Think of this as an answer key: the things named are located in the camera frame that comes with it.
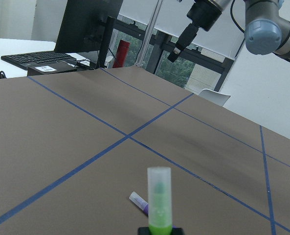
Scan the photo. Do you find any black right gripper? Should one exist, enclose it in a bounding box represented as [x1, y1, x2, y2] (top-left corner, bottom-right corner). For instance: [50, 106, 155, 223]
[187, 0, 223, 31]

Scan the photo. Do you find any green highlighter pen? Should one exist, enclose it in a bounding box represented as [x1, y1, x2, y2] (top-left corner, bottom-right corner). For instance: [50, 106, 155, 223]
[147, 166, 173, 235]

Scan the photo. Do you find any purple highlighter pen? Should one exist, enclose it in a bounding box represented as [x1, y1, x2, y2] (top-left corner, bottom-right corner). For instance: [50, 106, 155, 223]
[129, 191, 149, 216]

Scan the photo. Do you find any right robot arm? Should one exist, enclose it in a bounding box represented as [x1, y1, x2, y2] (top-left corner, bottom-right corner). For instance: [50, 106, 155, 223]
[184, 0, 290, 62]

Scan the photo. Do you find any white chair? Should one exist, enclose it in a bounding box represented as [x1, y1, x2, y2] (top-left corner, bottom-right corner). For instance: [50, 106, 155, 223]
[199, 89, 231, 106]

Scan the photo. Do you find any red bottle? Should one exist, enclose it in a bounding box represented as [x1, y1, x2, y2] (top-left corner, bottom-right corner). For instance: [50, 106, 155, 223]
[112, 40, 130, 68]

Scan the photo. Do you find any black computer monitor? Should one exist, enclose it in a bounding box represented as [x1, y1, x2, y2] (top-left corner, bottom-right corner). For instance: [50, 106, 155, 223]
[54, 0, 123, 68]

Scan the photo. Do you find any black box with label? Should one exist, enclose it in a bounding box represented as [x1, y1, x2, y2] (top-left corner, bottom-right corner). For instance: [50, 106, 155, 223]
[27, 62, 77, 76]

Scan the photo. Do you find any black keyboard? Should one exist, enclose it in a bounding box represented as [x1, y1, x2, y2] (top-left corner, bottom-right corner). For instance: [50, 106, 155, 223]
[1, 51, 76, 70]

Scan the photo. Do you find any aluminium frame post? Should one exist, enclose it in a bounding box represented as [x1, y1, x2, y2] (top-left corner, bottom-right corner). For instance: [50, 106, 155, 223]
[134, 0, 163, 68]

